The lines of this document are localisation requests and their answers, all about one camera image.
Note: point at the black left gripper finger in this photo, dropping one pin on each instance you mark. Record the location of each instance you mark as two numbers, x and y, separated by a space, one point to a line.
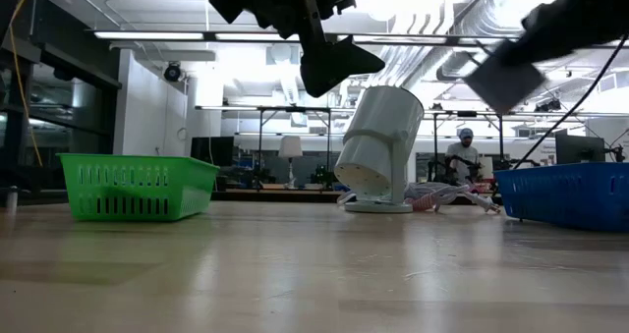
334 68

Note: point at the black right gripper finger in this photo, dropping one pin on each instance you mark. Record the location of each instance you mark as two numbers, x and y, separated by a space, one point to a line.
503 82

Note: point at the white spot lamp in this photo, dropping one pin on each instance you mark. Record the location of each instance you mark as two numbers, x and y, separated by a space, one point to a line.
378 127

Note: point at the person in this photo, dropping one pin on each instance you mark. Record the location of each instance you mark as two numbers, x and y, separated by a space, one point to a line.
464 156

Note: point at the white shade table lamp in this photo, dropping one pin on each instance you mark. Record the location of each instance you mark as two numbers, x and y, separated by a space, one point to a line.
290 146

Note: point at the black monitor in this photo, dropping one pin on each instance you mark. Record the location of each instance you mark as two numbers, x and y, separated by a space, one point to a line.
580 146
212 150

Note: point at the blue plastic basket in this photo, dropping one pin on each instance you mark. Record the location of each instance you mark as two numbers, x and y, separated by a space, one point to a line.
565 195

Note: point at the LED light strip bar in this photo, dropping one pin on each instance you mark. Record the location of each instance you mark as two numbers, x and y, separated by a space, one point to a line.
147 35

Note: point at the green plastic basket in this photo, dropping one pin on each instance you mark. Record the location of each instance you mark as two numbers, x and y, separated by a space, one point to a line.
123 185

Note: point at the black metal frame stand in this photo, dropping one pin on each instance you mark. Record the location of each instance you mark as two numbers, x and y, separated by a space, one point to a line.
295 109

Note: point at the silver ventilation duct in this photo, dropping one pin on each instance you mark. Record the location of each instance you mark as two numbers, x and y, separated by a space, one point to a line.
442 28

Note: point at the black aluminium table frame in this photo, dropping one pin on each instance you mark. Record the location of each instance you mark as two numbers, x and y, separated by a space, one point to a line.
236 195

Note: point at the black ceiling camera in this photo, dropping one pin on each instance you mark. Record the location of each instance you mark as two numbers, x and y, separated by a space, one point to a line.
172 72

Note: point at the white cylinder post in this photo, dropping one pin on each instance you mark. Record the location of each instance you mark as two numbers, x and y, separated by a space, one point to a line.
12 200

